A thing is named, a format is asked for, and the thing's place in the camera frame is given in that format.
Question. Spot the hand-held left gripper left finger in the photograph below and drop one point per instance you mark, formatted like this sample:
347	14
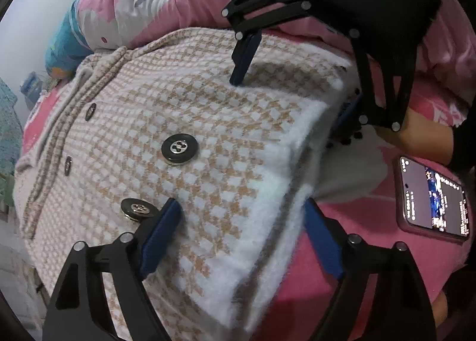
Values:
160	237

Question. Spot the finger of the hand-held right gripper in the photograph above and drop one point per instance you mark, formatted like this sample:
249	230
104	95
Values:
347	114
243	58

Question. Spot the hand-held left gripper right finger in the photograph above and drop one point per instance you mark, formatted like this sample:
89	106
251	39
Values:
323	240

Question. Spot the checkered knit coat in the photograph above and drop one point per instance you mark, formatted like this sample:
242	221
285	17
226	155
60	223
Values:
223	121

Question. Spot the person's bare leg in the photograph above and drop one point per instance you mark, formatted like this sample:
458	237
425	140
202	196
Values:
440	307
420	136

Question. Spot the smartphone in pink case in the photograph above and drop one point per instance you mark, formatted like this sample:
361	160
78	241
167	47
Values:
431	199

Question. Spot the person's black shorts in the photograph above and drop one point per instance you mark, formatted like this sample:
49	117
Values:
463	147

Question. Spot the teal floral hanging cloth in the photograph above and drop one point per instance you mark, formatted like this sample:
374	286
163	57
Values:
5	121

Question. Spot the blue plastic container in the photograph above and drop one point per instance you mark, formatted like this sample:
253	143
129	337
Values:
31	84

